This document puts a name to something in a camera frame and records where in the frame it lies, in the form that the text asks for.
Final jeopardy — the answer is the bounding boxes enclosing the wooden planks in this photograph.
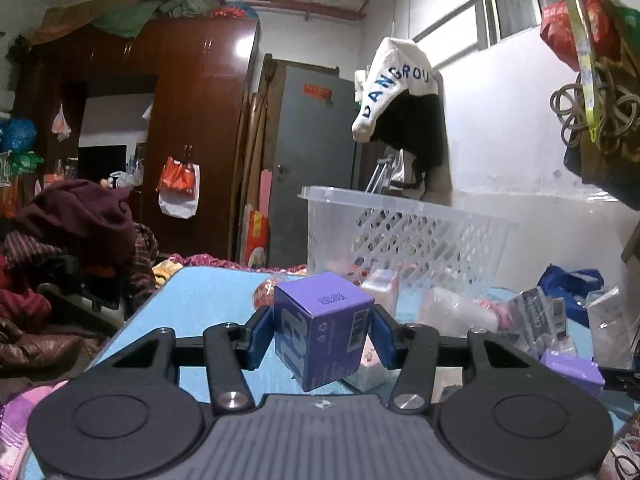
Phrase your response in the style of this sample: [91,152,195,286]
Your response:
[236,91,269,261]

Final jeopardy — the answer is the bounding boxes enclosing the orange printed bag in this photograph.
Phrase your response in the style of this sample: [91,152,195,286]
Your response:
[246,203,270,269]

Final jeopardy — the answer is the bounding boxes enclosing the blue plastic bag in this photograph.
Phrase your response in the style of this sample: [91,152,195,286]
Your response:
[0,118,38,154]

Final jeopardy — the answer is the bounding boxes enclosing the white and pink hanging bag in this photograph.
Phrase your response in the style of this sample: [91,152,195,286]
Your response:
[51,103,73,142]

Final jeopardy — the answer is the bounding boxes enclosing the grey blister pack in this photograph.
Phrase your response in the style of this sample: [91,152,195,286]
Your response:
[507,286,571,348]

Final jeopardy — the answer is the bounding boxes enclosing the black hanging garment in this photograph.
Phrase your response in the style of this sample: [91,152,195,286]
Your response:
[372,94,448,199]

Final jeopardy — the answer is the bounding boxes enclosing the black television screen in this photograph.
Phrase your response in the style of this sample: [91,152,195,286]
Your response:
[77,144,129,184]

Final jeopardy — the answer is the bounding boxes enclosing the red patterned packet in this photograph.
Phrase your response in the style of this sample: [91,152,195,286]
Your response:
[251,277,293,311]

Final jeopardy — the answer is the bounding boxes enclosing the window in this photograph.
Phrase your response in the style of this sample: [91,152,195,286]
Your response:
[470,0,557,52]

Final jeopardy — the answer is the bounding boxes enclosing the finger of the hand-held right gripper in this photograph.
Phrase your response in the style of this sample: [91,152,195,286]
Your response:
[601,367,640,403]

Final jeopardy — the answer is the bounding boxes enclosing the maroon clothes pile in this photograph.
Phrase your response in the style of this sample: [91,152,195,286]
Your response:
[0,179,161,361]

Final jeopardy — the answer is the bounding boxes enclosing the yellow green ribbon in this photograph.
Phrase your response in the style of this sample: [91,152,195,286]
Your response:
[550,0,607,142]

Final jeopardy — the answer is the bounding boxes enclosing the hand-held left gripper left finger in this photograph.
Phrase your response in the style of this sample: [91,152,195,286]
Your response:
[87,307,276,415]

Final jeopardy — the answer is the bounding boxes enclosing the floral pink cloth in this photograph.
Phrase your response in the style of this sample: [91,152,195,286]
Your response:
[165,252,253,272]

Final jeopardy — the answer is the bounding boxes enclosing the blue fabric bag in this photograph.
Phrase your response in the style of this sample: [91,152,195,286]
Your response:
[537,264,606,327]

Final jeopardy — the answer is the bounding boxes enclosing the red hanging bag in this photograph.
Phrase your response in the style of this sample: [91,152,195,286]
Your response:
[540,0,622,72]

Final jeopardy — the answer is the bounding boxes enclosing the purple cube box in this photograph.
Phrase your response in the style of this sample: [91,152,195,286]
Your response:
[274,271,376,393]

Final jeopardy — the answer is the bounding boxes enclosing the metal crutches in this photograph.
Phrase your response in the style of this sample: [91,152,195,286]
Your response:
[364,156,397,194]

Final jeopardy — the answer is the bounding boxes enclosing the brown leather jacket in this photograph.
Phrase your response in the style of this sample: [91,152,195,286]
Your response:
[0,319,103,387]

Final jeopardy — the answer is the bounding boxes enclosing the grey metal door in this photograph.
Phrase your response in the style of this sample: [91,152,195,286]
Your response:
[260,55,362,271]

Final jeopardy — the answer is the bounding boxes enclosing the clear plastic laundry basket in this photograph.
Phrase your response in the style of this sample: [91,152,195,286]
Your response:
[298,186,518,306]

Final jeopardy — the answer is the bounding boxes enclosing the green cloth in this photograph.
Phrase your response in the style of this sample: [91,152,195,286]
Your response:
[92,0,162,39]

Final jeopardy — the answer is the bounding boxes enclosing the clear plastic bag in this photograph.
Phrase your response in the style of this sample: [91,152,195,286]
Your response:
[585,286,637,367]

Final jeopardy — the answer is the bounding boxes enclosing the white garment with blue letters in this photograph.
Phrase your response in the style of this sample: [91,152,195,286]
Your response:
[351,36,443,143]

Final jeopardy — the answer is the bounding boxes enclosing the dark hanging bag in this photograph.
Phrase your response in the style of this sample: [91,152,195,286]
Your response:
[564,5,640,211]

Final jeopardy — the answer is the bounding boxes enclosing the yellow cloth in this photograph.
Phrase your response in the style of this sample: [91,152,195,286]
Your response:
[27,0,151,47]

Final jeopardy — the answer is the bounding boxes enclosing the metal rod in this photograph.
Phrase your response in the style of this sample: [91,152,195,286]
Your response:
[412,0,547,43]

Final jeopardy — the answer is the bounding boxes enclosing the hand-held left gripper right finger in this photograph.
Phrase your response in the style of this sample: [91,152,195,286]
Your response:
[370,307,553,411]

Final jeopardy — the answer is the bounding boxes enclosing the red and white plastic bag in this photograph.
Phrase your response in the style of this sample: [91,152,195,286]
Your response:
[156,156,201,219]

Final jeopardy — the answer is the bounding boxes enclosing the brown wooden wardrobe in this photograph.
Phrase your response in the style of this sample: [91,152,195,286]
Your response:
[10,19,261,261]

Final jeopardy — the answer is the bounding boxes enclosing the small lavender box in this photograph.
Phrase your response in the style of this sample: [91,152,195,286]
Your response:
[540,349,606,398]

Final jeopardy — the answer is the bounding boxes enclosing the pink board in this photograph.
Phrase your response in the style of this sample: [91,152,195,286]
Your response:
[257,170,274,212]

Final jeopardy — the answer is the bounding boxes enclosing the coiled grey rope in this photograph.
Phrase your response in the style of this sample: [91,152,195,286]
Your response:
[550,56,640,157]

